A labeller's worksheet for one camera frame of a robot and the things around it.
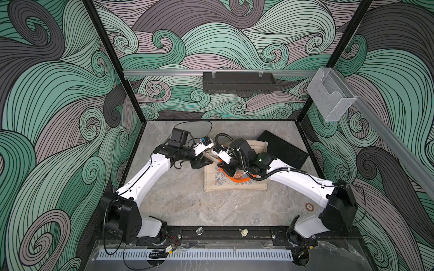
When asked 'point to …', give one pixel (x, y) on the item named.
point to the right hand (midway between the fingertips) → (217, 164)
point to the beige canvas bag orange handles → (217, 178)
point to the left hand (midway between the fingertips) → (209, 155)
